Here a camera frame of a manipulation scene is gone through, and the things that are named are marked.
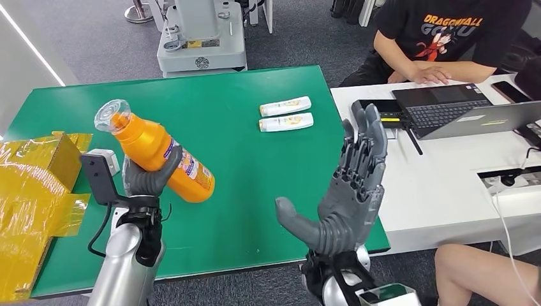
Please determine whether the person in black shirt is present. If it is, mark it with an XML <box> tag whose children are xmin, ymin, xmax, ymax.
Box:
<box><xmin>339</xmin><ymin>0</ymin><xmax>533</xmax><ymax>88</ymax></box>

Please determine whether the white furniture leg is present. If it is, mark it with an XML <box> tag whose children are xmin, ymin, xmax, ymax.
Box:
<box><xmin>248</xmin><ymin>0</ymin><xmax>274</xmax><ymax>34</ymax></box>

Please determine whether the grey laptop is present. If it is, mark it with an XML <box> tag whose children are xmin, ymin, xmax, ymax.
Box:
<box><xmin>391</xmin><ymin>83</ymin><xmax>541</xmax><ymax>141</ymax></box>

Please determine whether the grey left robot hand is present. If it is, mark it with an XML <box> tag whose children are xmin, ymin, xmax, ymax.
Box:
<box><xmin>122</xmin><ymin>145</ymin><xmax>183</xmax><ymax>198</ymax></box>

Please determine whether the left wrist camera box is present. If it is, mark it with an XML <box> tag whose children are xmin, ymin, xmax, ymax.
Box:
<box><xmin>81</xmin><ymin>149</ymin><xmax>121</xmax><ymax>207</ymax></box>

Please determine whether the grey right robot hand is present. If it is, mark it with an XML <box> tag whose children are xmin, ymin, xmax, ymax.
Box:
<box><xmin>275</xmin><ymin>103</ymin><xmax>389</xmax><ymax>257</ymax></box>

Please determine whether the metal stanchion base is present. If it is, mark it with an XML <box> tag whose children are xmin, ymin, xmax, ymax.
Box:
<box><xmin>123</xmin><ymin>0</ymin><xmax>154</xmax><ymax>24</ymax></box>

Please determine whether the black smartphone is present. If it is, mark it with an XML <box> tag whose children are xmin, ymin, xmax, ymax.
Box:
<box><xmin>491</xmin><ymin>80</ymin><xmax>533</xmax><ymax>104</ymax></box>

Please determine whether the black controller with antennas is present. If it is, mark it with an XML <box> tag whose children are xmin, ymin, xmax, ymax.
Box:
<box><xmin>352</xmin><ymin>99</ymin><xmax>424</xmax><ymax>156</ymax></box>

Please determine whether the power strip in desk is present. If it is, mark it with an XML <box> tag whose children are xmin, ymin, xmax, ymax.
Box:
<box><xmin>480</xmin><ymin>168</ymin><xmax>541</xmax><ymax>196</ymax></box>

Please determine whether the white machine base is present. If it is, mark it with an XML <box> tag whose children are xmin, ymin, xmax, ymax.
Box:
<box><xmin>147</xmin><ymin>0</ymin><xmax>248</xmax><ymax>78</ymax></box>

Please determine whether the large orange bottle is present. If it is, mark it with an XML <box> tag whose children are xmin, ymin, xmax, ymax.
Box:
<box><xmin>93</xmin><ymin>99</ymin><xmax>216</xmax><ymax>204</ymax></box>

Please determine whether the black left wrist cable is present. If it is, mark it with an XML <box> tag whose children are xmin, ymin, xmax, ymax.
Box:
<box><xmin>87</xmin><ymin>202</ymin><xmax>112</xmax><ymax>259</ymax></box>

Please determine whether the small white bottle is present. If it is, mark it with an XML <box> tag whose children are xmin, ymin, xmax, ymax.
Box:
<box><xmin>258</xmin><ymin>112</ymin><xmax>315</xmax><ymax>133</ymax></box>
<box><xmin>259</xmin><ymin>96</ymin><xmax>313</xmax><ymax>118</ymax></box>

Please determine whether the yellow taped cardboard box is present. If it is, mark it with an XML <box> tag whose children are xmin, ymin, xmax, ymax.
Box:
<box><xmin>0</xmin><ymin>131</ymin><xmax>93</xmax><ymax>302</ymax></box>

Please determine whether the white cable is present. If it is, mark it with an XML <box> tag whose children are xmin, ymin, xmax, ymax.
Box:
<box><xmin>491</xmin><ymin>186</ymin><xmax>538</xmax><ymax>306</ymax></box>

